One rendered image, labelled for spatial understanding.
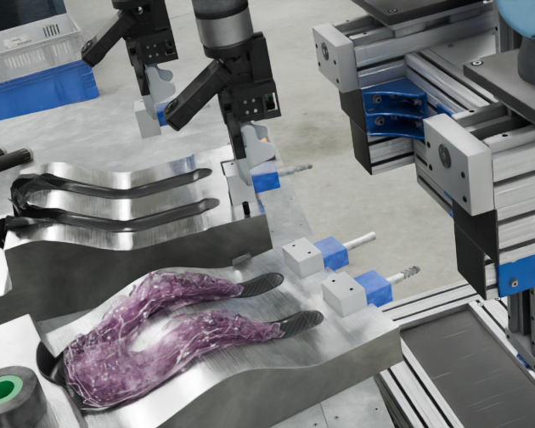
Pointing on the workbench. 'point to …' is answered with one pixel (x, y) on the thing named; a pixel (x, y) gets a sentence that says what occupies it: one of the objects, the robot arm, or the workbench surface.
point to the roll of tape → (12, 398)
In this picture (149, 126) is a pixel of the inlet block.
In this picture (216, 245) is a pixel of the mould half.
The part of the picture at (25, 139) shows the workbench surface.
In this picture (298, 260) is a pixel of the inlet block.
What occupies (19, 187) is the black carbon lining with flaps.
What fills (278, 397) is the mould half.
